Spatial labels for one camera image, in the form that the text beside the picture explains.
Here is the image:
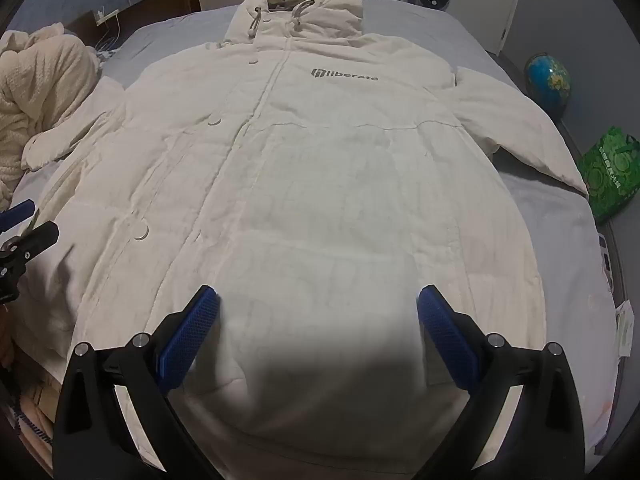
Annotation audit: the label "green shopping bag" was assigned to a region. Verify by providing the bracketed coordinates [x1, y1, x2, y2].
[575, 126, 640, 226]

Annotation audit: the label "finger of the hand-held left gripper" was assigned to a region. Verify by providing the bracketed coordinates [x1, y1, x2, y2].
[0, 199, 37, 233]
[0, 221, 61, 306]

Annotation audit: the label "cream fluffy blanket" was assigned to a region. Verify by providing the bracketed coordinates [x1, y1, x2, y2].
[0, 22, 103, 201]

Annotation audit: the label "white paper tag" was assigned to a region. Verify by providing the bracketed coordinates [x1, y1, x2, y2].
[615, 300, 634, 361]

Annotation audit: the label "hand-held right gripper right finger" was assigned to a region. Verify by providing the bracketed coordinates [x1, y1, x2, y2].
[416, 284, 596, 480]

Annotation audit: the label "white charging cables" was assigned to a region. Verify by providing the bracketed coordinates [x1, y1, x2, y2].
[94, 15, 125, 63]

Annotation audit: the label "cream white duvet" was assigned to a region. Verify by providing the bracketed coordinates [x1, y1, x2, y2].
[20, 0, 590, 480]

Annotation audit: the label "blue globe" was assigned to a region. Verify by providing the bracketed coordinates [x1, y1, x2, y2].
[524, 51, 572, 121]

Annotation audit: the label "dark wooden headboard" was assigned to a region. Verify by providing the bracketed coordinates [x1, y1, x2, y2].
[65, 0, 203, 43]

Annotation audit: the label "grey bed sheet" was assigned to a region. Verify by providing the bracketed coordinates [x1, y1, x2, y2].
[10, 7, 621, 466]

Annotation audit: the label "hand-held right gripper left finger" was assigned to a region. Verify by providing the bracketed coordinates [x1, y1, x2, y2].
[54, 285, 221, 480]

